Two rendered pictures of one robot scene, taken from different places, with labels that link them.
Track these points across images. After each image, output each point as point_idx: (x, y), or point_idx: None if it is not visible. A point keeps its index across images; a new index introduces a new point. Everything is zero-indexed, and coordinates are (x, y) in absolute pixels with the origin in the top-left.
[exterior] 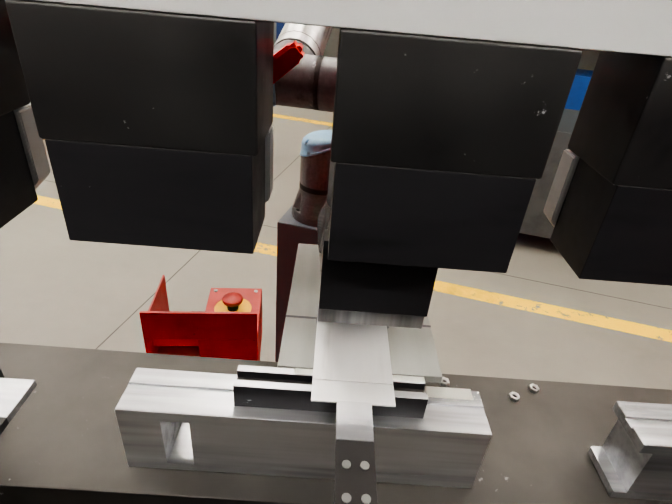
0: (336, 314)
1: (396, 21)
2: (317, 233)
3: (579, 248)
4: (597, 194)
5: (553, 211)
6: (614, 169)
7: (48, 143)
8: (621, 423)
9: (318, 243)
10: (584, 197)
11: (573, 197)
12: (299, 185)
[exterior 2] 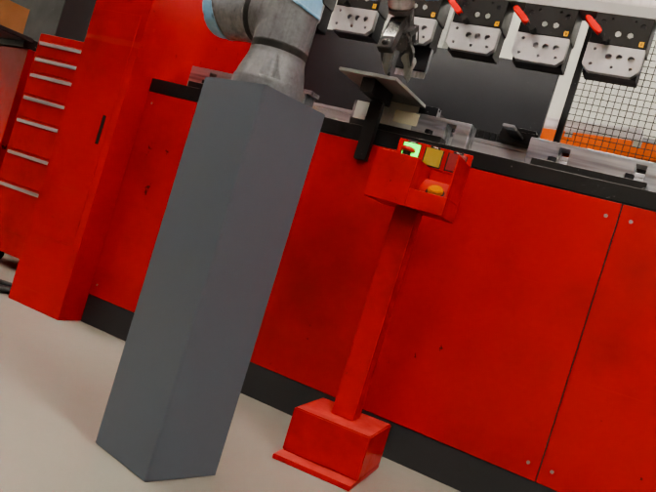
0: (419, 75)
1: None
2: (413, 59)
3: (378, 36)
4: (382, 22)
5: (374, 28)
6: (387, 17)
7: (504, 39)
8: (313, 96)
9: (412, 62)
10: (379, 23)
11: (377, 23)
12: (304, 60)
